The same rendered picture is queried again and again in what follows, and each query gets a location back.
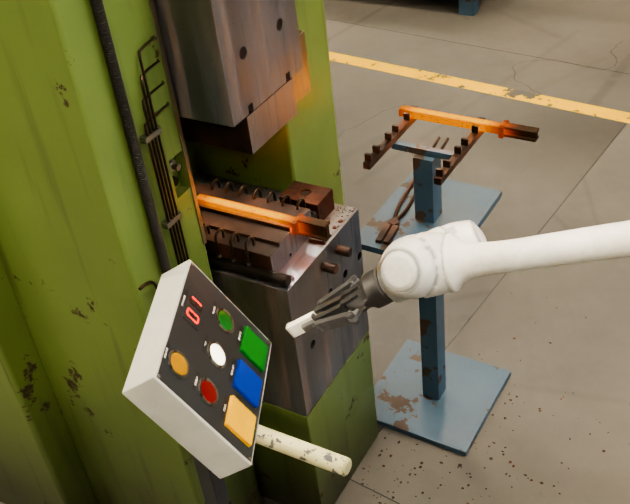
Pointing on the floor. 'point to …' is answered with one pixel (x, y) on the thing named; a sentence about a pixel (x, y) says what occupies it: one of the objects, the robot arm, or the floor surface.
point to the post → (211, 485)
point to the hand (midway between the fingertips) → (303, 324)
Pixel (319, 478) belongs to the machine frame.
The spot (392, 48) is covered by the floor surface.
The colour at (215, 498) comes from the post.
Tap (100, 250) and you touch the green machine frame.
